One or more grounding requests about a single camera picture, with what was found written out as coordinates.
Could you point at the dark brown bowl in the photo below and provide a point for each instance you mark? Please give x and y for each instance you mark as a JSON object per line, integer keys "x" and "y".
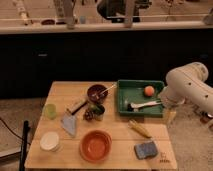
{"x": 95, "y": 89}

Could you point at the white round container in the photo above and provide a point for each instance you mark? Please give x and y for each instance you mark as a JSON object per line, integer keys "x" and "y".
{"x": 50, "y": 141}

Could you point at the blue sponge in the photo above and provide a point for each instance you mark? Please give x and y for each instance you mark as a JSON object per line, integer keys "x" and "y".
{"x": 145, "y": 150}

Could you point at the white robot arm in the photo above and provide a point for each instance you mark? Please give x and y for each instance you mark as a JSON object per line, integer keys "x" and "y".
{"x": 186, "y": 83}

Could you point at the white spoon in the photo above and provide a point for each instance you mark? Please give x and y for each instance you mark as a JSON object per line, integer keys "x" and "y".
{"x": 102, "y": 92}

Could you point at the small potted plant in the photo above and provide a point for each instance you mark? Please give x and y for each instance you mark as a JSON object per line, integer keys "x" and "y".
{"x": 94, "y": 111}

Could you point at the green plastic tray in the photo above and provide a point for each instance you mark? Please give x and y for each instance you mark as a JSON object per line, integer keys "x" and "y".
{"x": 132, "y": 91}

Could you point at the white handled brush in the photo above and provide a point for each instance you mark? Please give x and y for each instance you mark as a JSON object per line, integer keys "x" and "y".
{"x": 137, "y": 106}

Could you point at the orange ball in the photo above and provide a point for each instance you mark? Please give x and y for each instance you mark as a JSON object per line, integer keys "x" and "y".
{"x": 149, "y": 91}

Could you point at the white yellowish gripper body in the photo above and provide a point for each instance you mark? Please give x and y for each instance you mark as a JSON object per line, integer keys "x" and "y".
{"x": 169, "y": 115}

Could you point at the green translucent cup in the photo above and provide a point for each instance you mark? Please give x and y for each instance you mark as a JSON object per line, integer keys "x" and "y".
{"x": 49, "y": 110}

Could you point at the black stand left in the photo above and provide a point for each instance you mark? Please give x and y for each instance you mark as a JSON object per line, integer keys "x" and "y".
{"x": 24, "y": 143}

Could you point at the wooden table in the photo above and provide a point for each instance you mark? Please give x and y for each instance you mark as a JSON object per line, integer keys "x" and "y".
{"x": 122, "y": 155}

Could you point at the red bowl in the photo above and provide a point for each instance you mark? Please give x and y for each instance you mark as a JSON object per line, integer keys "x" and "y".
{"x": 95, "y": 146}

